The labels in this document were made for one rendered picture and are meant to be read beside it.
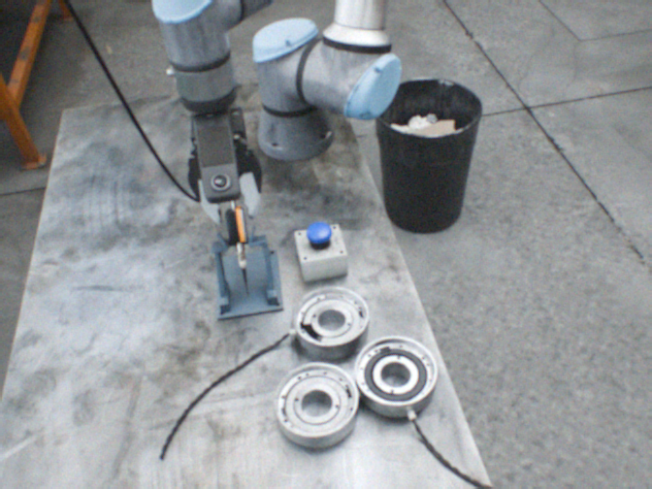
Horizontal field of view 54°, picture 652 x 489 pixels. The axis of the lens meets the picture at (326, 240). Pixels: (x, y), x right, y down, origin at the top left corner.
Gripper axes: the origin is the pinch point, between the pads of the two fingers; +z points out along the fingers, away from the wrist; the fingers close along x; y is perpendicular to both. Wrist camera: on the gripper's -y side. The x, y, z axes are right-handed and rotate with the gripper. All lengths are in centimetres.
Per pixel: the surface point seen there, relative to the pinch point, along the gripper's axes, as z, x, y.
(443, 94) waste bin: 54, -64, 109
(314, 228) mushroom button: 4.4, -11.4, -0.1
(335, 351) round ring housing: 9.2, -11.3, -19.6
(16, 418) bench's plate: 11.8, 31.7, -20.4
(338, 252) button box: 7.4, -14.3, -3.0
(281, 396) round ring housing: 9.0, -3.5, -25.4
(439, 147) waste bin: 54, -55, 80
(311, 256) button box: 7.4, -10.3, -3.0
